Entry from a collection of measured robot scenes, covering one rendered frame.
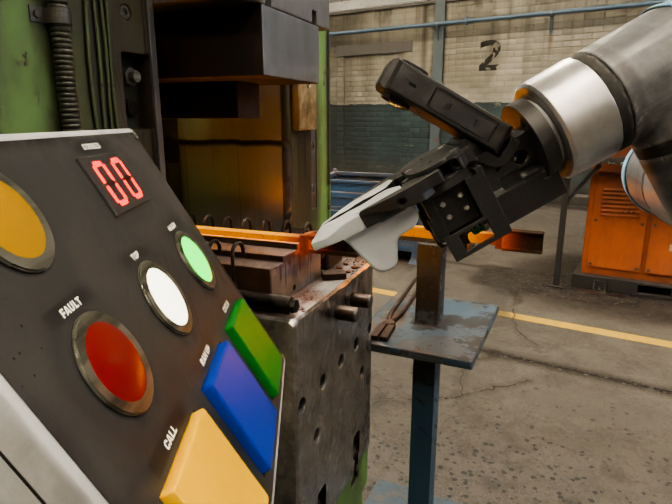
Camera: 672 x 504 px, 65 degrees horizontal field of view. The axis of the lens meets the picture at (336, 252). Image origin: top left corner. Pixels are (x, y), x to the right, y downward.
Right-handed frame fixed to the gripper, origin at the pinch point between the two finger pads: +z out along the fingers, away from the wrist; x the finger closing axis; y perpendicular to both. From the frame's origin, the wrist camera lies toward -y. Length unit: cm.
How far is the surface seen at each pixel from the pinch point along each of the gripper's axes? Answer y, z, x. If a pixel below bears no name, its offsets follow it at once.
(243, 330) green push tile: 3.7, 10.0, -1.9
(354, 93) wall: -5, -101, 900
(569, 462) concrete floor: 143, -25, 118
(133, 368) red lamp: -2.6, 10.4, -19.4
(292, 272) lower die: 11.9, 11.2, 42.5
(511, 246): 35, -28, 62
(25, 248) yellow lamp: -10.3, 10.4, -20.5
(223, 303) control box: 1.2, 10.7, 0.0
